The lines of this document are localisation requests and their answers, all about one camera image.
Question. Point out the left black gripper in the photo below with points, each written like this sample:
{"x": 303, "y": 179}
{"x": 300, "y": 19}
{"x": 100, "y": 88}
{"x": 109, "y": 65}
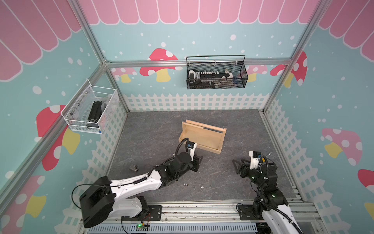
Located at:
{"x": 196, "y": 162}

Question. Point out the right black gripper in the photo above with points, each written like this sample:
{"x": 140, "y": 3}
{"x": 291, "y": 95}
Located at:
{"x": 246, "y": 166}

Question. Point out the wooden jewelry display stand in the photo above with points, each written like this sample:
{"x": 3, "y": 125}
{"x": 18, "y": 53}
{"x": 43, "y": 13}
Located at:
{"x": 207, "y": 137}

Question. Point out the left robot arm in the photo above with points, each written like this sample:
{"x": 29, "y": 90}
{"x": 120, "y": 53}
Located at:
{"x": 117, "y": 198}

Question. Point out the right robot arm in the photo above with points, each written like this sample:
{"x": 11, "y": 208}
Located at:
{"x": 270, "y": 208}

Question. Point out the small metal connector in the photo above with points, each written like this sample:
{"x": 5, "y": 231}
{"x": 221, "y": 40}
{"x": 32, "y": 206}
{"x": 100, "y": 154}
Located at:
{"x": 134, "y": 168}

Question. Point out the green lit circuit board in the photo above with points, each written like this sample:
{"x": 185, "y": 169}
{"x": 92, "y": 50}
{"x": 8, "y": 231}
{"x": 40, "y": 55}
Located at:
{"x": 142, "y": 227}

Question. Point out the black box in white basket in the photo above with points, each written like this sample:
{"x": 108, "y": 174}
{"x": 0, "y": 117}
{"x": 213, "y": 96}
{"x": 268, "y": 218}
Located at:
{"x": 95, "y": 112}

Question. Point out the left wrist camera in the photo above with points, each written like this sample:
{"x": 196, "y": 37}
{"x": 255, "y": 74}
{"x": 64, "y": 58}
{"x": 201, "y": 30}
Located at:
{"x": 191, "y": 149}

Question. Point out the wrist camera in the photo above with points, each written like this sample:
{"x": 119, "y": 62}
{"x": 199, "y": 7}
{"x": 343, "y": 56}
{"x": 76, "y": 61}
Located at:
{"x": 191, "y": 149}
{"x": 254, "y": 159}

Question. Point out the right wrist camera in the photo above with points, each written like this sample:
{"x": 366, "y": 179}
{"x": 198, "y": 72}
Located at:
{"x": 254, "y": 159}

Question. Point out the yellow handled screwdriver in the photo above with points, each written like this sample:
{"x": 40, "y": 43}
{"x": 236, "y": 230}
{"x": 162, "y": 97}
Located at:
{"x": 264, "y": 157}

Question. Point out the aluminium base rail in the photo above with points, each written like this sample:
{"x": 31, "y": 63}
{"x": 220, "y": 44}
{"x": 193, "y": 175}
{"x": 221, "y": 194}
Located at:
{"x": 222, "y": 217}

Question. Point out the black wire mesh basket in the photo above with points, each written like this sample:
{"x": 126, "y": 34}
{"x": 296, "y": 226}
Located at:
{"x": 218, "y": 72}

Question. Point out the white wire mesh basket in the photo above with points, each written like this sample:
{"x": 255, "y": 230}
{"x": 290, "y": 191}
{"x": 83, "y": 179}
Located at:
{"x": 76, "y": 112}

